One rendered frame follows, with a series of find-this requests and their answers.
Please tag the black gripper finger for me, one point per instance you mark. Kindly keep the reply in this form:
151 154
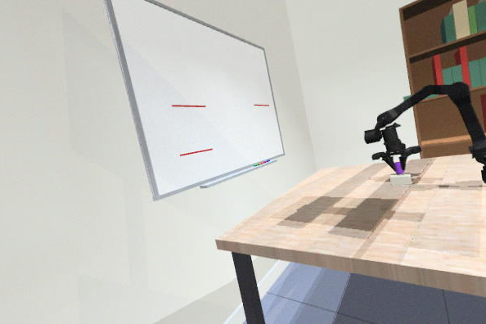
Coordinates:
403 161
390 162

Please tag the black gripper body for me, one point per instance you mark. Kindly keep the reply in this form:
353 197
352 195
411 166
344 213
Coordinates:
392 145

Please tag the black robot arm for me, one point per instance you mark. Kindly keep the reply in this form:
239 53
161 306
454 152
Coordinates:
460 95

